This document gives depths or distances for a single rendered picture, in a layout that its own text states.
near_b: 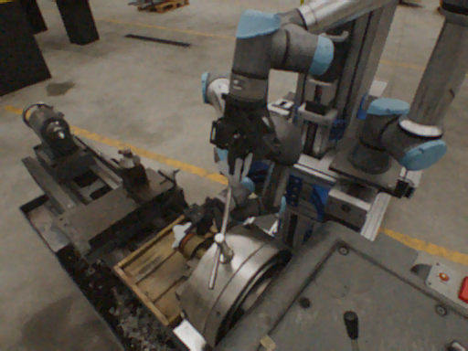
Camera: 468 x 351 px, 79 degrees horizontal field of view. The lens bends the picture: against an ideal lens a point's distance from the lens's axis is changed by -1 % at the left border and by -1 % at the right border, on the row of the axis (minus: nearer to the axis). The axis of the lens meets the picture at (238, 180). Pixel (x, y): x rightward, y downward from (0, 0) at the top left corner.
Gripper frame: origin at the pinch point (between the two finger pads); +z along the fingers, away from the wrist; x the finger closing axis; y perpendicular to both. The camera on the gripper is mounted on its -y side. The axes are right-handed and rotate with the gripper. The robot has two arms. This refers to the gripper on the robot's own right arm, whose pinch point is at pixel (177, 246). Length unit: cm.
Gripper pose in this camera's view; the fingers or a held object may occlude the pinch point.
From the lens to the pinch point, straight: 90.8
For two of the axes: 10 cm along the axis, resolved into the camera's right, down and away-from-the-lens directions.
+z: -6.7, 5.0, -5.5
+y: -7.4, -4.5, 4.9
